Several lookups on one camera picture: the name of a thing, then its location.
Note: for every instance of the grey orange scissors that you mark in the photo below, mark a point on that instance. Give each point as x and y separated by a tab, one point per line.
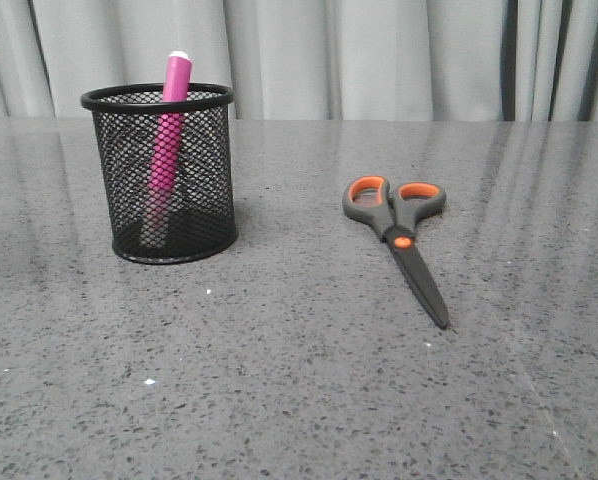
393	215

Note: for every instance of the pink marker pen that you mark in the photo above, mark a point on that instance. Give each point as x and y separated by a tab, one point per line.
176	80

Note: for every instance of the black mesh pen holder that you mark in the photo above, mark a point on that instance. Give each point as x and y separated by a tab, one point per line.
201	217

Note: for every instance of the grey curtain backdrop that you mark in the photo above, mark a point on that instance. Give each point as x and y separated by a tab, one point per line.
285	60

